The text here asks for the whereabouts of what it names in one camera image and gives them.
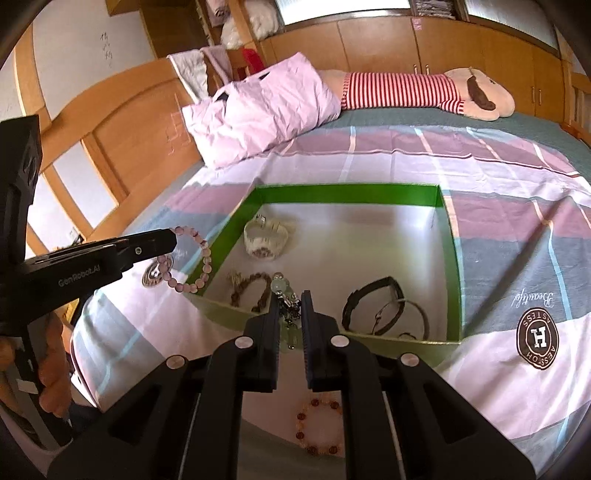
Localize silver charm keychain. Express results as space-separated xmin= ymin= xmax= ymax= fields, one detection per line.
xmin=270 ymin=272 xmax=301 ymax=351

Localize black wrist watch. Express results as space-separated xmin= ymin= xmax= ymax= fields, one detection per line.
xmin=341 ymin=276 xmax=406 ymax=336

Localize thin dark strap watch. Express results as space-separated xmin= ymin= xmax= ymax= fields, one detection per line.
xmin=370 ymin=298 xmax=431 ymax=340

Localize red orange bead bracelet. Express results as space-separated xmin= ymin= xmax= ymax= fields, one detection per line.
xmin=293 ymin=397 xmax=346 ymax=458

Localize brown wooden bead bracelet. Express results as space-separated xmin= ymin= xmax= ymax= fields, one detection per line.
xmin=228 ymin=271 xmax=274 ymax=314

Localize gold flower brooch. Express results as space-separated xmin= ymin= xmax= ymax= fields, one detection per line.
xmin=228 ymin=271 xmax=245 ymax=291

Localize cream white wrist watch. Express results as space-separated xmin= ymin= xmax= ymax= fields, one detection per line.
xmin=242 ymin=215 xmax=290 ymax=260

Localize pink bead bracelet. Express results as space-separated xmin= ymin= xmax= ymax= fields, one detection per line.
xmin=156 ymin=225 xmax=213 ymax=294

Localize person's left hand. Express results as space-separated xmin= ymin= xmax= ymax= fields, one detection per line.
xmin=1 ymin=313 xmax=71 ymax=418

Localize green cardboard box tray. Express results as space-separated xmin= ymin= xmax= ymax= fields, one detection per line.
xmin=190 ymin=184 xmax=462 ymax=365

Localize wooden headboard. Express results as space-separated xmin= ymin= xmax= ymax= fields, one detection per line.
xmin=13 ymin=28 xmax=200 ymax=241

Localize pink white pillow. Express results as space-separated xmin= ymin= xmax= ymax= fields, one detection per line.
xmin=182 ymin=52 xmax=341 ymax=169

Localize plaid bed sheet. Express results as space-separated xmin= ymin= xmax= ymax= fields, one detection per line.
xmin=71 ymin=123 xmax=590 ymax=479

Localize striped plush dog toy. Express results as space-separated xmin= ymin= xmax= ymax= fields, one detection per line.
xmin=320 ymin=67 xmax=516 ymax=121

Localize wooden wardrobe cabinets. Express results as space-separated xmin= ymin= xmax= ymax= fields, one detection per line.
xmin=260 ymin=16 xmax=565 ymax=122

